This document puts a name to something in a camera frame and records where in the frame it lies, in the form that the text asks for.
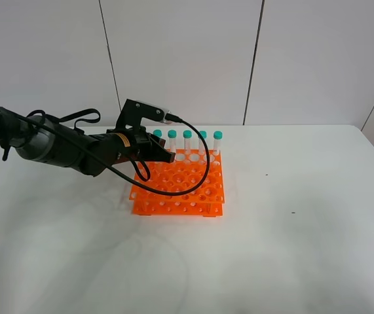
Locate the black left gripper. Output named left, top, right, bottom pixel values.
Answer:
left=85, top=130, right=174, bottom=177

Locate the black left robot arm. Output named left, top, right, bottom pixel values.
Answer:
left=0, top=99, right=175, bottom=177

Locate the racked tube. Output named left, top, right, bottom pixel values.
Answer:
left=153, top=129, right=162, bottom=137
left=183, top=130, right=192, bottom=155
left=168, top=130, right=177, bottom=153
left=198, top=130, right=207, bottom=155
left=213, top=131, right=223, bottom=156

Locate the orange test tube rack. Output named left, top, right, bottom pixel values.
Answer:
left=129, top=149, right=225, bottom=217

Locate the racked tube far right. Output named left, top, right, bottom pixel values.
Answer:
left=213, top=131, right=223, bottom=156

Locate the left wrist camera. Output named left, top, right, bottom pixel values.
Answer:
left=115, top=99, right=172, bottom=133

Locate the left camera cable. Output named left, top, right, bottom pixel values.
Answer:
left=9, top=113, right=211, bottom=197

